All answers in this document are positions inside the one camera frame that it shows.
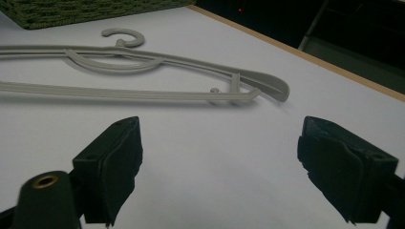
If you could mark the grey plastic clothes hanger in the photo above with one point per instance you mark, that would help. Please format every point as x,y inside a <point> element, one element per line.
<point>178,62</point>

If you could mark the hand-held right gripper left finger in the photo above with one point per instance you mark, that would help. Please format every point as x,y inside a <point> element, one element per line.
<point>108,171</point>

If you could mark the dark metal stand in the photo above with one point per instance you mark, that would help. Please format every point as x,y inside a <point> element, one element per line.
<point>350,47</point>

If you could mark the green woven basket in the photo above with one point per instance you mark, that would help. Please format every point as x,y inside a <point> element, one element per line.
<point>79,11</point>

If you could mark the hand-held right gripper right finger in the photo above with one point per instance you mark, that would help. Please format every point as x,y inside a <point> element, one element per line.
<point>342,168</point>

